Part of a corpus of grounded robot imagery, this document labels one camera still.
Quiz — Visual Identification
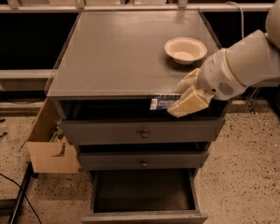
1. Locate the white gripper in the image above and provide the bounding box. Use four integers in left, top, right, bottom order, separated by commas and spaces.
167, 49, 246, 118

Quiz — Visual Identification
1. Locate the blue rxbar blueberry wrapper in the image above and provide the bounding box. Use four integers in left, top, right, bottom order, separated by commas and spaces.
149, 94, 180, 110

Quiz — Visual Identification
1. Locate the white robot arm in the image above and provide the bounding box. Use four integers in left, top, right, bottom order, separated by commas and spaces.
167, 0, 280, 118

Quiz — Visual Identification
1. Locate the grey top drawer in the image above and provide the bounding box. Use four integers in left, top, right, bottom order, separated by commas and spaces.
61, 118, 225, 145

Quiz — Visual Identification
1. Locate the grey middle drawer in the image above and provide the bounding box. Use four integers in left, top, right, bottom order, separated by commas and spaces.
78, 151, 209, 171

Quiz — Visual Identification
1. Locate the grey three-drawer cabinet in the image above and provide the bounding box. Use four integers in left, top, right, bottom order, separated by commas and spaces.
48, 10, 229, 224

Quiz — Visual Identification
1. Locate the grey open bottom drawer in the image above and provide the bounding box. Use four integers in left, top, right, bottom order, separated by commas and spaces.
81, 169, 207, 224

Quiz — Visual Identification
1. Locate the white paper bowl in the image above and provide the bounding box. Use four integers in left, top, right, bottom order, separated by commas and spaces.
164, 37, 207, 64

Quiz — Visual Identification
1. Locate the green item in box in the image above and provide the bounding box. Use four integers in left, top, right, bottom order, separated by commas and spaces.
50, 120, 63, 142

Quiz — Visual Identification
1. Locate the brown cardboard box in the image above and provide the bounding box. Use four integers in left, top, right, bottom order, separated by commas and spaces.
25, 99, 79, 174

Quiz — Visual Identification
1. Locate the black metal floor bar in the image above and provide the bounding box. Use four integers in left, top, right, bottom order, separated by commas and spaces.
7, 162, 34, 224

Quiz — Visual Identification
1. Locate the white cable on rail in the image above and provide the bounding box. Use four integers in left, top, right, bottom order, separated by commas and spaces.
225, 1, 245, 39

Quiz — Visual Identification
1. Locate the aluminium rail frame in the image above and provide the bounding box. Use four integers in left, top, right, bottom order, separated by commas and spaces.
0, 0, 280, 91

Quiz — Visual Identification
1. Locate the black floor cable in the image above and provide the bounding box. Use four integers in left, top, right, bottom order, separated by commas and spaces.
0, 165, 43, 224

